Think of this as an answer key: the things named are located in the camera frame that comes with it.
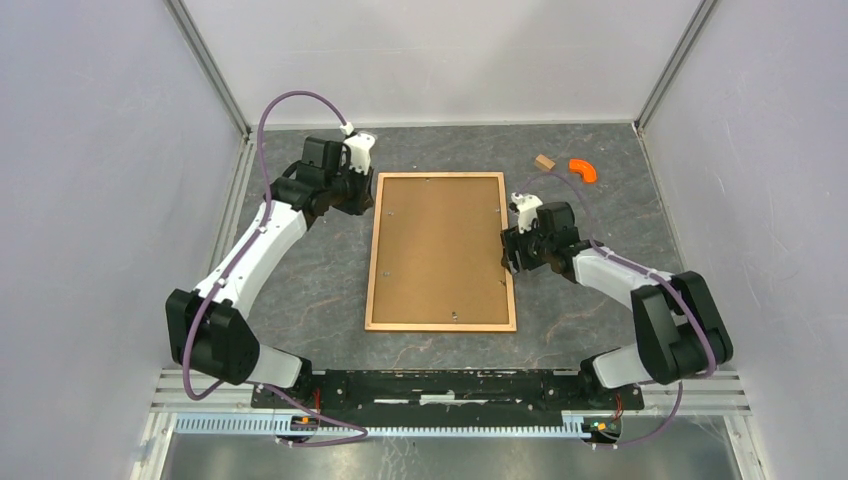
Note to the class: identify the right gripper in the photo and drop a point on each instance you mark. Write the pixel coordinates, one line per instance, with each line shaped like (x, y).
(512, 240)

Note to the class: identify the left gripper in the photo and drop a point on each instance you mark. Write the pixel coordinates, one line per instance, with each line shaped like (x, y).
(364, 199)

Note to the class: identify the wooden picture frame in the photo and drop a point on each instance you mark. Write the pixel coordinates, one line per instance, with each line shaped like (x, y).
(436, 254)

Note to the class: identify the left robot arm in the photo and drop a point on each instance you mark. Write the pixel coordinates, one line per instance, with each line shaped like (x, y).
(207, 326)

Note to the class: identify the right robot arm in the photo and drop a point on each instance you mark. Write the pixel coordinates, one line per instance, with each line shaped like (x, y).
(679, 331)

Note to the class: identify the small wooden block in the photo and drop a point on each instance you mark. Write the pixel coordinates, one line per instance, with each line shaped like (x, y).
(544, 163)

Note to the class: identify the orange curved plastic piece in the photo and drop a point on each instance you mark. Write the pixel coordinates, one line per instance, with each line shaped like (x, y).
(584, 169)

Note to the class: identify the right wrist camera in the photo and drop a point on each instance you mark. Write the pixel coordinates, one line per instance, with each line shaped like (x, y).
(525, 206)

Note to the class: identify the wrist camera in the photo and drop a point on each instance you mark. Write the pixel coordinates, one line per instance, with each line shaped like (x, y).
(525, 206)
(359, 145)

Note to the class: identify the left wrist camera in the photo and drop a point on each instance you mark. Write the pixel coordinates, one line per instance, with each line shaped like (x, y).
(359, 145)

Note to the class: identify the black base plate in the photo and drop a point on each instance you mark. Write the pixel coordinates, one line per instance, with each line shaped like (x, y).
(459, 398)

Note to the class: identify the aluminium rail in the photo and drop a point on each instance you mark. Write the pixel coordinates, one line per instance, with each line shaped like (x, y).
(228, 410)

